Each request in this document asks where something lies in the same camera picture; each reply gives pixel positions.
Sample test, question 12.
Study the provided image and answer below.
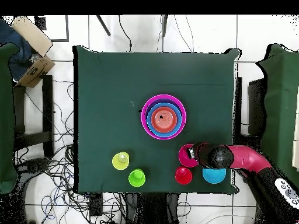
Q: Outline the small crimson bowl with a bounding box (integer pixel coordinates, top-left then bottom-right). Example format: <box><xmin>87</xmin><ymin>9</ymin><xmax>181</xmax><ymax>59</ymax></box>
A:
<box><xmin>178</xmin><ymin>143</ymin><xmax>199</xmax><ymax>168</ymax></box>

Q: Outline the small orange bowl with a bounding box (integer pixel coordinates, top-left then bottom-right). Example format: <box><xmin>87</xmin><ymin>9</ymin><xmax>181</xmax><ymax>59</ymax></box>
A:
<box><xmin>150</xmin><ymin>106</ymin><xmax>178</xmax><ymax>134</ymax></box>

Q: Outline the medium blue bowl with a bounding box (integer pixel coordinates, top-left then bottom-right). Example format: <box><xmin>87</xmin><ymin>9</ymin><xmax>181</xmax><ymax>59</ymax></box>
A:
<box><xmin>146</xmin><ymin>102</ymin><xmax>183</xmax><ymax>138</ymax></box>

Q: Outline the large pink bowl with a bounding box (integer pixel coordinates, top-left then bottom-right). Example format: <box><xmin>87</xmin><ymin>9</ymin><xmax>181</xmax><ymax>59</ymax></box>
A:
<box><xmin>140</xmin><ymin>94</ymin><xmax>187</xmax><ymax>141</ymax></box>

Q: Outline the yellow cup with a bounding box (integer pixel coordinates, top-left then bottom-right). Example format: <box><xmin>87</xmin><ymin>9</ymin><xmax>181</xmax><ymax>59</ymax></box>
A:
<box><xmin>112</xmin><ymin>151</ymin><xmax>130</xmax><ymax>171</ymax></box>

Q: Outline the red cup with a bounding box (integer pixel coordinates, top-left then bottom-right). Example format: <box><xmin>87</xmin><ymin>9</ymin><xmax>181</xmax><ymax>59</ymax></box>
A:
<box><xmin>175</xmin><ymin>166</ymin><xmax>193</xmax><ymax>186</ymax></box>

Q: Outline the small blue bowl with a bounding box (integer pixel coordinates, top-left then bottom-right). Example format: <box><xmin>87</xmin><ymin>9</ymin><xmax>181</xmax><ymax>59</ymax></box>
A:
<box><xmin>202</xmin><ymin>167</ymin><xmax>227</xmax><ymax>185</ymax></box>

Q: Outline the green cup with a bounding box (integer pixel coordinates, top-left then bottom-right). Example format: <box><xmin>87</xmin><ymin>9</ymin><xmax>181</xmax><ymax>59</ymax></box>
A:
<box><xmin>128</xmin><ymin>168</ymin><xmax>147</xmax><ymax>188</ymax></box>

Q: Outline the black box cabinet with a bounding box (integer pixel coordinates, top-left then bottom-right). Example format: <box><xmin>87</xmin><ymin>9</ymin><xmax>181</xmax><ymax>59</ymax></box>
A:
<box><xmin>247</xmin><ymin>79</ymin><xmax>267</xmax><ymax>136</ymax></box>

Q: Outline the black floor box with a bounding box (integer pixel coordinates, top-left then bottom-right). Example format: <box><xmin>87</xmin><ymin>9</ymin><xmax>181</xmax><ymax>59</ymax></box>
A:
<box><xmin>89</xmin><ymin>192</ymin><xmax>103</xmax><ymax>216</ymax></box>

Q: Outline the dark green tablecloth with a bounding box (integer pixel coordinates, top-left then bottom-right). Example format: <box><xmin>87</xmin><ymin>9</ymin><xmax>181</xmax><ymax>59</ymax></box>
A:
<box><xmin>73</xmin><ymin>45</ymin><xmax>241</xmax><ymax>194</ymax></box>

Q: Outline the brown cardboard box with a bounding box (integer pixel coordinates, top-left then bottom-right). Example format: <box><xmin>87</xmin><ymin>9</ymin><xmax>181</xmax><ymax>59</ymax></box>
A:
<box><xmin>18</xmin><ymin>55</ymin><xmax>56</xmax><ymax>89</ymax></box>

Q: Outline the beige cushion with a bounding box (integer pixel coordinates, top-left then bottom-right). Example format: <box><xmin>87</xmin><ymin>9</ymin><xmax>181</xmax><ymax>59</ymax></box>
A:
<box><xmin>11</xmin><ymin>15</ymin><xmax>53</xmax><ymax>57</ymax></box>

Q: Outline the dark blue cloth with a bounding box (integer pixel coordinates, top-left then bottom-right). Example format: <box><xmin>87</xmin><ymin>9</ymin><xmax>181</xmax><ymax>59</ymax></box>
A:
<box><xmin>0</xmin><ymin>18</ymin><xmax>40</xmax><ymax>81</ymax></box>

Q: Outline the tangle of black cables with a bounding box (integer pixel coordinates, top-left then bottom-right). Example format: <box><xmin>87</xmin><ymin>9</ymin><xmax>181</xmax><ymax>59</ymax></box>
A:
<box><xmin>13</xmin><ymin>79</ymin><xmax>127</xmax><ymax>224</ymax></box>

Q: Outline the black cable with connector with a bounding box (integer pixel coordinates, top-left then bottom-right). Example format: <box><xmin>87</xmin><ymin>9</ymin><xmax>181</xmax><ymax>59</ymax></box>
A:
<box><xmin>118</xmin><ymin>15</ymin><xmax>133</xmax><ymax>52</ymax></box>

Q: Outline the black stand frame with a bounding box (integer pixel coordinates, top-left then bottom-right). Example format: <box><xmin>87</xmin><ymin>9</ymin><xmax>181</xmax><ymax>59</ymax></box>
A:
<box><xmin>12</xmin><ymin>75</ymin><xmax>54</xmax><ymax>158</ymax></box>

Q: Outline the black pedestal foot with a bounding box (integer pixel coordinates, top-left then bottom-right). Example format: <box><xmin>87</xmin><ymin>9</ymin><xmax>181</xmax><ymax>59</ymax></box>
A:
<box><xmin>16</xmin><ymin>157</ymin><xmax>50</xmax><ymax>179</ymax></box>

